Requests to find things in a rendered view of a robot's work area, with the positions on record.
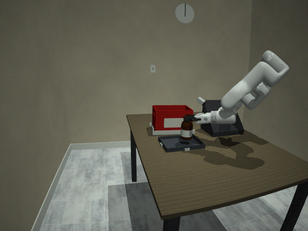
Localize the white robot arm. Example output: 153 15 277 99
211 51 290 124

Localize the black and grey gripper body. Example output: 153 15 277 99
194 111 213 124

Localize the red plastic crate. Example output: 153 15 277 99
152 105 193 131

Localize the brown glass bottle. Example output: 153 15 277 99
180 121 193 140

